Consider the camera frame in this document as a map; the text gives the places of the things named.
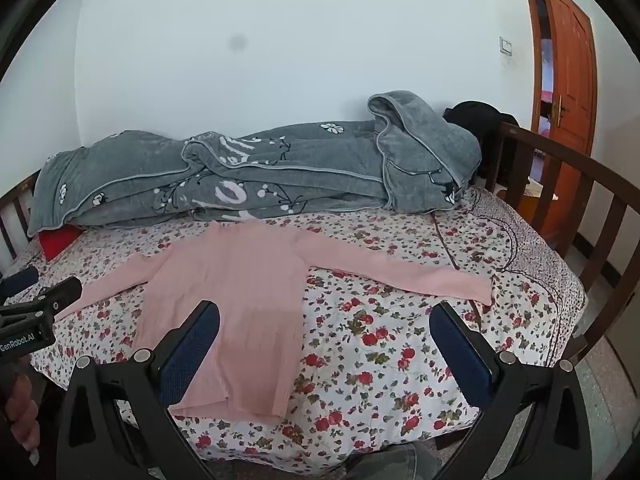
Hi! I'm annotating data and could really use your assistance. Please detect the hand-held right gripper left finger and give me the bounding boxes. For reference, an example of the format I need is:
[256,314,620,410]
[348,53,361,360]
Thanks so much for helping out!
[55,300,221,480]

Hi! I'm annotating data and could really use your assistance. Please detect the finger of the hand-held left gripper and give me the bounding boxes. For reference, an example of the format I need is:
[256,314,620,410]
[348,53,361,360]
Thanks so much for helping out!
[0,265,40,297]
[38,275,84,318]

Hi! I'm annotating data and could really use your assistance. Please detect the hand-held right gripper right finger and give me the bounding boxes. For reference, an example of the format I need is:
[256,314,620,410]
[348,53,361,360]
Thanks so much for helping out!
[429,302,608,480]

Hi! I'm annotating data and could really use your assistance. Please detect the pink knit sweater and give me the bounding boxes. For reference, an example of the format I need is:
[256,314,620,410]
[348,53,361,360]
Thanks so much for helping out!
[55,220,493,420]

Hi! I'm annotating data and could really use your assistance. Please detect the person's left hand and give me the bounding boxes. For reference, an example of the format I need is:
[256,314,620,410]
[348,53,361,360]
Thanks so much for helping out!
[0,365,42,453]

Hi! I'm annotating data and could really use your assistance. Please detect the red pillow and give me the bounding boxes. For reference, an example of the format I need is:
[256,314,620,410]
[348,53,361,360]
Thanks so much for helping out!
[38,224,86,262]

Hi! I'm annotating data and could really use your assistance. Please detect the floral bed sheet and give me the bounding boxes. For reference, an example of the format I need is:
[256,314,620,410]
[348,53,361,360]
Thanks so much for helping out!
[30,185,588,463]

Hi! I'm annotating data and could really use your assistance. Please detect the grey floral blanket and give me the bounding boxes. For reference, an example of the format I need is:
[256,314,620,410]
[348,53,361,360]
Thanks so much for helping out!
[27,90,483,237]

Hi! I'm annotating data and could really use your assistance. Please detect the black cloth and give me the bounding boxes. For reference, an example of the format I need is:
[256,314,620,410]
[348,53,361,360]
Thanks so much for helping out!
[442,101,521,178]

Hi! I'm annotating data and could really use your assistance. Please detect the brown wooden door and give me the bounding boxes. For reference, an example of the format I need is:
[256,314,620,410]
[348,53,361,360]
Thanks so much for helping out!
[517,0,598,256]

